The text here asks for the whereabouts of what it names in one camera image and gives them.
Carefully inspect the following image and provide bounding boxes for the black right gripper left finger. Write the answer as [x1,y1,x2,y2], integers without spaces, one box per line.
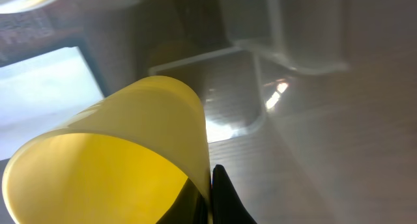
[157,179,208,224]

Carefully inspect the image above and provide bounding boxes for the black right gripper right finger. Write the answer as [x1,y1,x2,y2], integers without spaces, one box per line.
[211,165,256,224]

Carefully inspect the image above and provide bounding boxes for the yellow plastic cup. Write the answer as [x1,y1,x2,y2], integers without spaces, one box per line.
[2,76,211,223]

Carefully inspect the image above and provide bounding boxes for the clear plastic storage bin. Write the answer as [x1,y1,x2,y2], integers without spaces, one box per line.
[1,0,416,224]

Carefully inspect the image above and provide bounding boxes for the white label in bin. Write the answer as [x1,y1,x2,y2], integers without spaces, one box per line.
[1,47,104,160]

